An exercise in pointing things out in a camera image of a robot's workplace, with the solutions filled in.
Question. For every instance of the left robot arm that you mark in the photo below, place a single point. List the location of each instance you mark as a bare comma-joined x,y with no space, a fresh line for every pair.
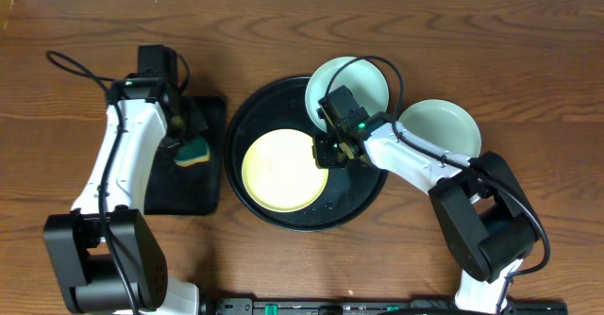
103,253

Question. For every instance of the green yellow sponge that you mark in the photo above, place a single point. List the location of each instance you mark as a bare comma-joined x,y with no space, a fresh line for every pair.
197,150

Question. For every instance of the light blue plate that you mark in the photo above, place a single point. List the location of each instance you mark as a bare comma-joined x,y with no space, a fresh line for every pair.
445,124
365,81

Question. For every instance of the rectangular black tray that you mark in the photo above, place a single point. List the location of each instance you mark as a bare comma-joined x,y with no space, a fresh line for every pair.
192,190

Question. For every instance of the round black tray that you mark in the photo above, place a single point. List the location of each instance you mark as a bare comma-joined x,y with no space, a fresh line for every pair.
281,105

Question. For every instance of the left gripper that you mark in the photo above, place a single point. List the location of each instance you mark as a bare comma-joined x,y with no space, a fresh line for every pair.
180,126

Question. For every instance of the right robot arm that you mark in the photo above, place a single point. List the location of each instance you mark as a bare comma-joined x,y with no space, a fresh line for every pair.
487,221

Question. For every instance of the yellow plate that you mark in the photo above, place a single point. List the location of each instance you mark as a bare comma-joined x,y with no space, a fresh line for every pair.
279,172

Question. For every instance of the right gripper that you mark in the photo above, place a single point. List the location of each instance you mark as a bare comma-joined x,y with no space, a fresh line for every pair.
321,158

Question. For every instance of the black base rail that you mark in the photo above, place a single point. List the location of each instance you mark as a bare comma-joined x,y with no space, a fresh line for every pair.
438,305

